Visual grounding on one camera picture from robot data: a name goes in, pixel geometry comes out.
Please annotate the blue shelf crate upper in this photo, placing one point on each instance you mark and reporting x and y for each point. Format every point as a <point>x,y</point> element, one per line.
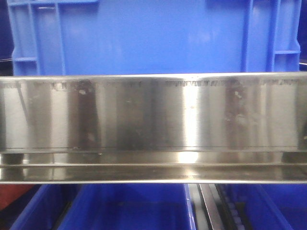
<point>115,37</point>

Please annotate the blue shelf crate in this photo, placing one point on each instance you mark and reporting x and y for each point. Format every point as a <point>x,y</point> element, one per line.
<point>115,37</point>
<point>268,206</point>
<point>108,207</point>

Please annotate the blue shelf crate lower left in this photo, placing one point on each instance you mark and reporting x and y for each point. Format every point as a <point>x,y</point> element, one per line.
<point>108,207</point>

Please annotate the blue shelf crate lower right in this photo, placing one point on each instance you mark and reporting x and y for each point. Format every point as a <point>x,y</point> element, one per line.
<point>268,206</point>

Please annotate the stainless steel shelf rail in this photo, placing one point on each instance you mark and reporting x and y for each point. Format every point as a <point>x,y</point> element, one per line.
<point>168,128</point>

